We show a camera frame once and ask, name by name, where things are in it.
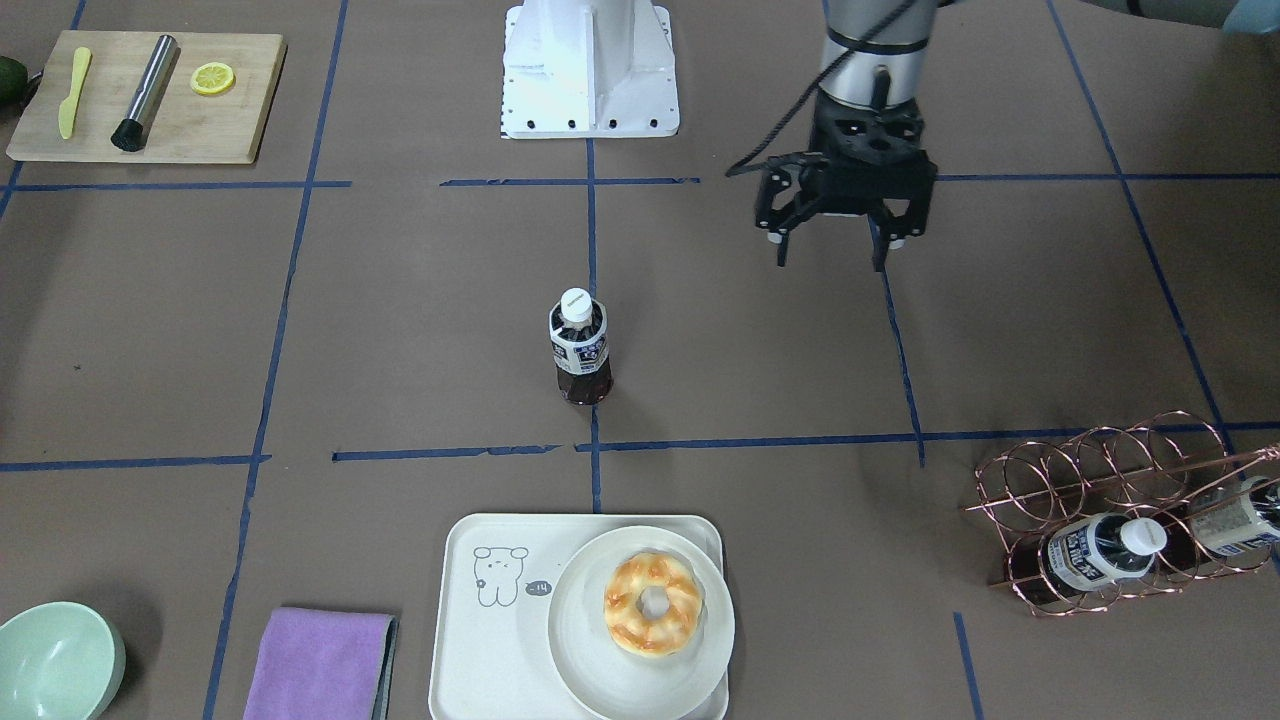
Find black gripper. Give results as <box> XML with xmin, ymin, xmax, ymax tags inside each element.
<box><xmin>755</xmin><ymin>90</ymin><xmax>938</xmax><ymax>273</ymax></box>

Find brown tea bottle white cap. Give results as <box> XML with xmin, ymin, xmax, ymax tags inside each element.
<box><xmin>548</xmin><ymin>287</ymin><xmax>613</xmax><ymax>406</ymax></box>

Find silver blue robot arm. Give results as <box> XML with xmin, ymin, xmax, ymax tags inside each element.
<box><xmin>727</xmin><ymin>1</ymin><xmax>941</xmax><ymax>273</ymax></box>

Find tea bottle in rack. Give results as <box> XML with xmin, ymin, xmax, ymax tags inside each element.
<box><xmin>1005</xmin><ymin>512</ymin><xmax>1169</xmax><ymax>606</ymax></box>
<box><xmin>1188</xmin><ymin>477</ymin><xmax>1279</xmax><ymax>559</ymax></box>

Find cream serving tray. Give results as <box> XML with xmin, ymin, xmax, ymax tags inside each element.
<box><xmin>428</xmin><ymin>512</ymin><xmax>736</xmax><ymax>719</ymax></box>

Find white round plate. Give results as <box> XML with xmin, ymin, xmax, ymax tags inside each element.
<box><xmin>547</xmin><ymin>527</ymin><xmax>735</xmax><ymax>719</ymax></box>

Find glazed donut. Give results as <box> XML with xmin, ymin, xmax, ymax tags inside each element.
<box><xmin>603</xmin><ymin>552</ymin><xmax>703</xmax><ymax>659</ymax></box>

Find lemon slice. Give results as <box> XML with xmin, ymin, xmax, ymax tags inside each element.
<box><xmin>189</xmin><ymin>61</ymin><xmax>237</xmax><ymax>97</ymax></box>

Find purple folded cloth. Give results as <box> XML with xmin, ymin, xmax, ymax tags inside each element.
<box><xmin>243</xmin><ymin>607</ymin><xmax>398</xmax><ymax>719</ymax></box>

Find steel muddler black tip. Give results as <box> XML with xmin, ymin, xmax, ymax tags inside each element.
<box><xmin>110</xmin><ymin>35</ymin><xmax>180</xmax><ymax>152</ymax></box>

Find wooden cutting board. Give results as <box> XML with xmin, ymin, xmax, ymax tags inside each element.
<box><xmin>6</xmin><ymin>29</ymin><xmax>287</xmax><ymax>165</ymax></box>

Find yellow plastic knife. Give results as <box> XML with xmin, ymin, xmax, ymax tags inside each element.
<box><xmin>58</xmin><ymin>46</ymin><xmax>93</xmax><ymax>140</ymax></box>

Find green avocado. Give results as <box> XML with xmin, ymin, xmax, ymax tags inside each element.
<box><xmin>0</xmin><ymin>56</ymin><xmax>29</xmax><ymax>108</ymax></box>

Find mint green bowl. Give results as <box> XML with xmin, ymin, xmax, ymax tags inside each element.
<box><xmin>1</xmin><ymin>601</ymin><xmax>125</xmax><ymax>719</ymax></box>

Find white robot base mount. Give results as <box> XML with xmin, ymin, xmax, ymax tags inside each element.
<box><xmin>500</xmin><ymin>1</ymin><xmax>681</xmax><ymax>140</ymax></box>

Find copper wire bottle rack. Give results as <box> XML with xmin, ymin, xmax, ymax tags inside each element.
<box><xmin>972</xmin><ymin>411</ymin><xmax>1277</xmax><ymax>618</ymax></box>

